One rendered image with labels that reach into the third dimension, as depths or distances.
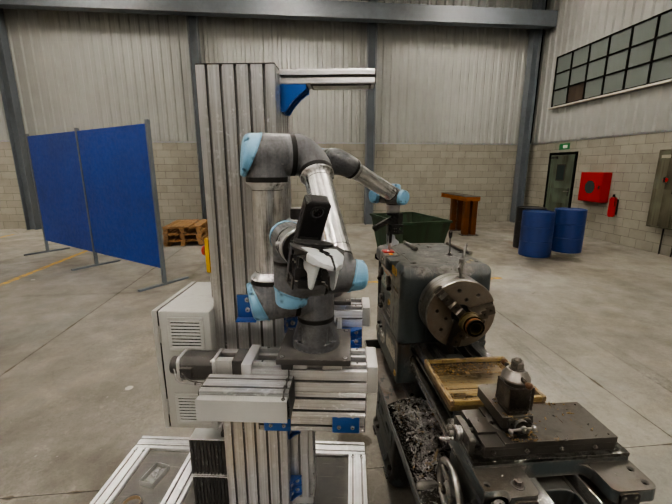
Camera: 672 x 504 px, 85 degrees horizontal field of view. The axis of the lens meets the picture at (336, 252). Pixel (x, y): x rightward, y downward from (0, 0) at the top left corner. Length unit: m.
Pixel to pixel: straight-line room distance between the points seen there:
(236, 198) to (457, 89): 11.57
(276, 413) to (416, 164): 11.13
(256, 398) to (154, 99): 11.41
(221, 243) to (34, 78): 12.42
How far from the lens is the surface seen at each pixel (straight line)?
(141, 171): 6.10
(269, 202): 1.04
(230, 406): 1.17
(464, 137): 12.60
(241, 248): 1.31
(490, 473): 1.24
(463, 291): 1.72
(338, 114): 11.63
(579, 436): 1.36
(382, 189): 1.77
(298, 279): 0.63
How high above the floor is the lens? 1.72
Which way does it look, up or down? 13 degrees down
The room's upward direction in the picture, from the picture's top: straight up
